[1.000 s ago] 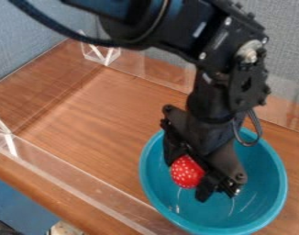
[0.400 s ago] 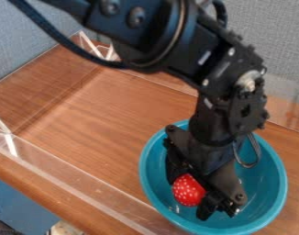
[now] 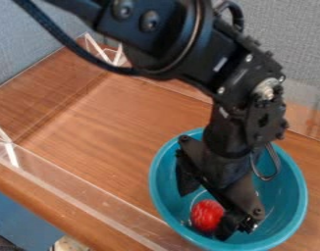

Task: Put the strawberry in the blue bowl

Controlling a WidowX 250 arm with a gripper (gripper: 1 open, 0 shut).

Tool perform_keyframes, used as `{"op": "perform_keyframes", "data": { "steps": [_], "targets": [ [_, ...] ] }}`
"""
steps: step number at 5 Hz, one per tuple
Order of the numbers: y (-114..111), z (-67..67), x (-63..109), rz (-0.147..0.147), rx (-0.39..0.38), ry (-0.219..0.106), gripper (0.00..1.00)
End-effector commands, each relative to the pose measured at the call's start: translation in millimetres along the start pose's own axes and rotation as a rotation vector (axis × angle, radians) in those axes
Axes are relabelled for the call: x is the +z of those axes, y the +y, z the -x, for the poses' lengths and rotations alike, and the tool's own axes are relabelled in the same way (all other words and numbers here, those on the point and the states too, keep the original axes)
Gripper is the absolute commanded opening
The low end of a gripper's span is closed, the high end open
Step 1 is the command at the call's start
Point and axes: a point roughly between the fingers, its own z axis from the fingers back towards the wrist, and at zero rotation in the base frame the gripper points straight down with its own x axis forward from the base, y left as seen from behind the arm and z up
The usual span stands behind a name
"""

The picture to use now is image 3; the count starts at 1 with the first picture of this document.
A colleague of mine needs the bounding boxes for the clear acrylic corner bracket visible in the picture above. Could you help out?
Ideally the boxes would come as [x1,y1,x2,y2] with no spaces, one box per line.
[84,33,130,67]

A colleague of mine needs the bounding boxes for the clear acrylic left bracket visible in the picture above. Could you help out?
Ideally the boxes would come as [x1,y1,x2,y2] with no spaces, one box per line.
[0,127,20,168]

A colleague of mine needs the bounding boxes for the clear acrylic barrier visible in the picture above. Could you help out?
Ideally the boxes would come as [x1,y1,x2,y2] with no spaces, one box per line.
[0,144,201,251]
[77,32,320,141]

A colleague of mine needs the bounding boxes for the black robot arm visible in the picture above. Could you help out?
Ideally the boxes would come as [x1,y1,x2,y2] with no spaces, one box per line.
[13,0,288,240]

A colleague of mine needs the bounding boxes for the blue plastic bowl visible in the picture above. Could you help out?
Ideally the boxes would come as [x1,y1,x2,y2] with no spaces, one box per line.
[148,138,308,251]

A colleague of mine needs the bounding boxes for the clear acrylic front barrier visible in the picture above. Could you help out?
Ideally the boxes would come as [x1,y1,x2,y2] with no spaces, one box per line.
[0,144,201,251]

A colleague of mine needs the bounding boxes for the red toy strawberry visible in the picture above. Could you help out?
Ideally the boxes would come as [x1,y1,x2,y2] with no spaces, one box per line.
[190,200,223,233]

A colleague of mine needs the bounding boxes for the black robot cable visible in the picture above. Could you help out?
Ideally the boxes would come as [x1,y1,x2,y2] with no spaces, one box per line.
[247,142,284,182]

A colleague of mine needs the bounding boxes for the clear acrylic back barrier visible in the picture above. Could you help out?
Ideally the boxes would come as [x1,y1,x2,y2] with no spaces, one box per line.
[77,32,320,141]

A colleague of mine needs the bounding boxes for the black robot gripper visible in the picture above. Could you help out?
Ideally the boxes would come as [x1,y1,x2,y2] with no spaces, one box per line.
[175,134,265,241]

